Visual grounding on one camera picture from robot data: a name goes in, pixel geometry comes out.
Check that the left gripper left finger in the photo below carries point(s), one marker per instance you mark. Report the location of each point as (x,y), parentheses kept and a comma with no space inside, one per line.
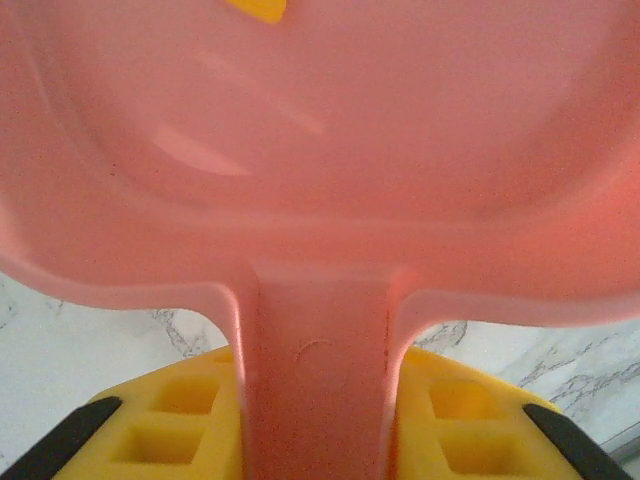
(150,430)

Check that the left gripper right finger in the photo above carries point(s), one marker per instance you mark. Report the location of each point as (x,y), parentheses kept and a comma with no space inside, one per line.
(480,430)

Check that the pink plastic dustpan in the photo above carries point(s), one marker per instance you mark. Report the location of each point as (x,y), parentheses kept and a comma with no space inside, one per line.
(320,150)

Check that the yellow paper scrap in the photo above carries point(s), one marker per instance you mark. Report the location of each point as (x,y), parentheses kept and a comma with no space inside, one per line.
(260,10)

